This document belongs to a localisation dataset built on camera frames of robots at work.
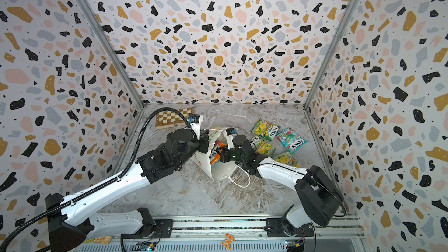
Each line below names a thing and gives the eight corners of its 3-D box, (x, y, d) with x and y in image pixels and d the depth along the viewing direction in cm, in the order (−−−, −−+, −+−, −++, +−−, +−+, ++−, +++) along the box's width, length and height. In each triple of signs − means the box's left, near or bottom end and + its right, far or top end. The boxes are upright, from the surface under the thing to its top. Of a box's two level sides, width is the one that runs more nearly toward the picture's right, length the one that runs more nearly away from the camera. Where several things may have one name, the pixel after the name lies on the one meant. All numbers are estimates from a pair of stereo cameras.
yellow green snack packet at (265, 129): (250, 133, 109) (250, 129, 106) (257, 121, 115) (257, 118, 113) (273, 142, 105) (274, 139, 102) (278, 130, 111) (280, 126, 108)
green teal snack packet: (292, 154, 99) (294, 151, 97) (274, 136, 107) (275, 133, 104) (305, 144, 104) (307, 141, 101) (286, 128, 112) (288, 124, 109)
